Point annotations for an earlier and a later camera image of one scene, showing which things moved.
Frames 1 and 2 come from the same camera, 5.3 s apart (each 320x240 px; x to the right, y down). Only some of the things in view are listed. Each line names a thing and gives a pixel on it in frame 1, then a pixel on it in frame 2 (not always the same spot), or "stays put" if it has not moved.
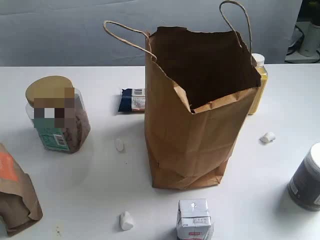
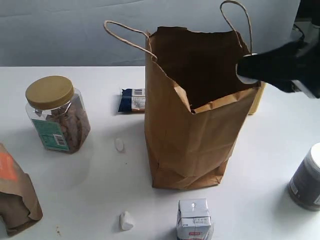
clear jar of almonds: [57, 111] stays put
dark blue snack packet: [132, 100] stays put
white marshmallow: [267, 137] -> [244, 79]
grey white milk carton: [194, 220] stays put
